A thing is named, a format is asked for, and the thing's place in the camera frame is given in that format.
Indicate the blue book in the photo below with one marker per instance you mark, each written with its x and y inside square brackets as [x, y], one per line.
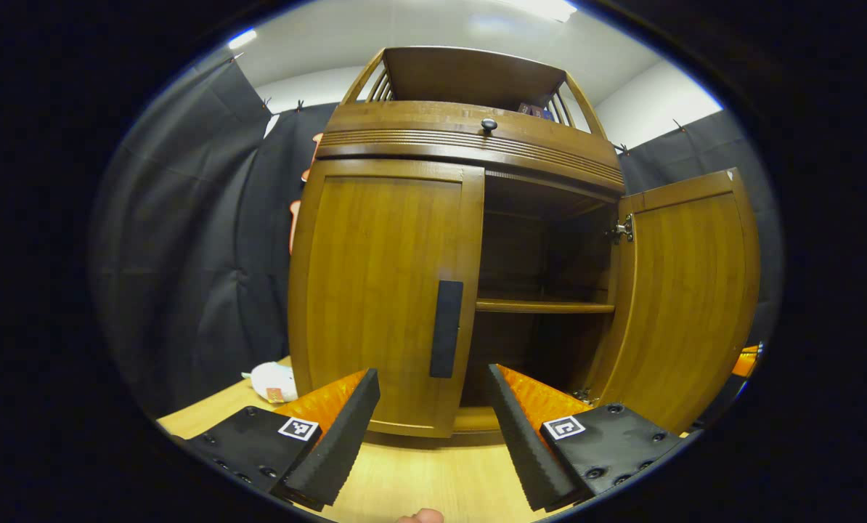
[546, 114]

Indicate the wooden cabinet shelf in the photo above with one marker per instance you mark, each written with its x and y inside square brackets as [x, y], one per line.
[542, 306]

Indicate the black drawer knob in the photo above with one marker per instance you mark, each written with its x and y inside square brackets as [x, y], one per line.
[489, 125]

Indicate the metal door hinge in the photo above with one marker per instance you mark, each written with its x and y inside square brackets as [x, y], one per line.
[586, 396]
[622, 230]

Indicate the wooden shoe cabinet door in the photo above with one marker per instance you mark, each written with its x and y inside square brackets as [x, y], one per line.
[375, 290]
[684, 298]

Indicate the brown book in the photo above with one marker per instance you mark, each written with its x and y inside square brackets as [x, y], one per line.
[528, 110]

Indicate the wooden cabinet drawer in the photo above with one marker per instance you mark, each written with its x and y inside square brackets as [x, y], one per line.
[419, 127]

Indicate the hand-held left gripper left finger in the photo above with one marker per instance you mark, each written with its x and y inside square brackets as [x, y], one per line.
[343, 443]

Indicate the black backdrop cloth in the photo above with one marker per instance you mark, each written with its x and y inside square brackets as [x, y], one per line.
[186, 240]

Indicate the white plush toy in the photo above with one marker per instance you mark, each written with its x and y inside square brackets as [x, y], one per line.
[274, 381]

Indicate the ceiling light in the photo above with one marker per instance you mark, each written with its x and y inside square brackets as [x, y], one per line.
[546, 7]
[243, 38]

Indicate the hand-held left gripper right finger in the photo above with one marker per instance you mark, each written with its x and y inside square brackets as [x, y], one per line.
[524, 443]

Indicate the wooden double-door shoe cabinet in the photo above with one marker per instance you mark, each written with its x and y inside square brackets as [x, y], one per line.
[470, 76]

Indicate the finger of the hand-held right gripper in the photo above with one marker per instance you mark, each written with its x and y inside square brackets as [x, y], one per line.
[747, 361]

